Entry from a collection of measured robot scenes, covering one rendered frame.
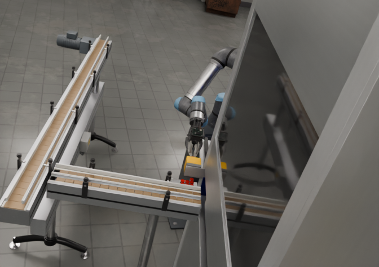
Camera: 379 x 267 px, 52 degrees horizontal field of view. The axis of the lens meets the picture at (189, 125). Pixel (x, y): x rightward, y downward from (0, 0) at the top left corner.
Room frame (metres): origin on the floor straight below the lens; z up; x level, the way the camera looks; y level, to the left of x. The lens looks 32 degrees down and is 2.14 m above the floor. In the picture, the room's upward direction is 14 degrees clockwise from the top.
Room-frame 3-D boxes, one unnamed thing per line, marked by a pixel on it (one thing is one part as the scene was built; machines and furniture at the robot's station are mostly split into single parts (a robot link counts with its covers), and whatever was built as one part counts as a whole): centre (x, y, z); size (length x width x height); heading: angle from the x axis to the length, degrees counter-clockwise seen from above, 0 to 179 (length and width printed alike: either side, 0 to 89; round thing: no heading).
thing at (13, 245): (1.59, 0.66, 0.07); 0.50 x 0.08 x 0.14; 98
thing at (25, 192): (1.98, 0.71, 0.92); 1.90 x 0.15 x 0.16; 8
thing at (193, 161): (1.50, -0.06, 0.99); 0.08 x 0.07 x 0.07; 8
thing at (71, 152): (2.13, 0.73, 0.49); 1.60 x 0.08 x 0.12; 8
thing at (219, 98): (2.31, -0.19, 0.96); 0.13 x 0.12 x 0.14; 55
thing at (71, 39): (2.83, 1.03, 0.90); 0.28 x 0.12 x 0.14; 98
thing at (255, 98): (1.05, -0.19, 1.50); 0.85 x 0.01 x 0.59; 8
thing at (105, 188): (1.33, 0.20, 0.92); 0.69 x 0.15 x 0.16; 98
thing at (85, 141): (2.12, 0.66, 0.50); 0.12 x 0.05 x 0.09; 8
